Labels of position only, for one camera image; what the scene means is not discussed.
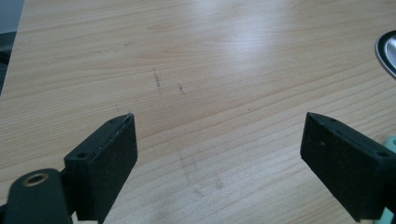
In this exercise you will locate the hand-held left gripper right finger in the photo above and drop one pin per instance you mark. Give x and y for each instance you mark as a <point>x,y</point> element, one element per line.
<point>345,165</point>

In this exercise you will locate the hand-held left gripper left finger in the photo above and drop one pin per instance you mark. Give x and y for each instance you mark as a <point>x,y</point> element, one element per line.
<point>104,168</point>

